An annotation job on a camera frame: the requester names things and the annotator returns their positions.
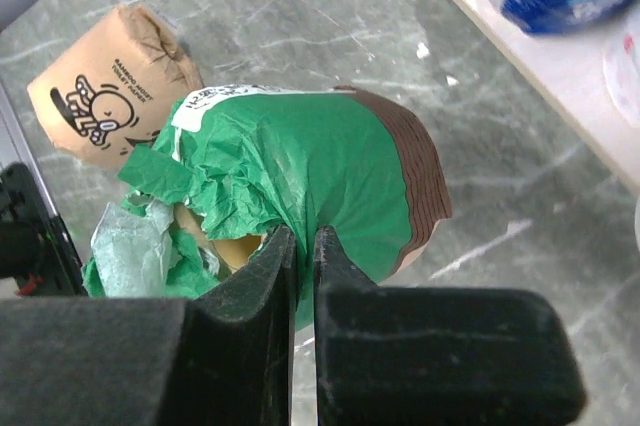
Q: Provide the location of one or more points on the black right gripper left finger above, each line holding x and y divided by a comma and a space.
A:
222, 359

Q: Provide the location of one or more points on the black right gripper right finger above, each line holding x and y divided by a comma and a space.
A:
436, 355

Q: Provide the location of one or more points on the green torn roll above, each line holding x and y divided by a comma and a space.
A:
244, 159

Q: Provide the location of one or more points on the white floral roll front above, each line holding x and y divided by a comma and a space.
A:
621, 67

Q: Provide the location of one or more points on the grey two-tier shelf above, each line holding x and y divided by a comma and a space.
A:
567, 71

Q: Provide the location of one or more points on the brown wrapped roll left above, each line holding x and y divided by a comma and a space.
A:
114, 88

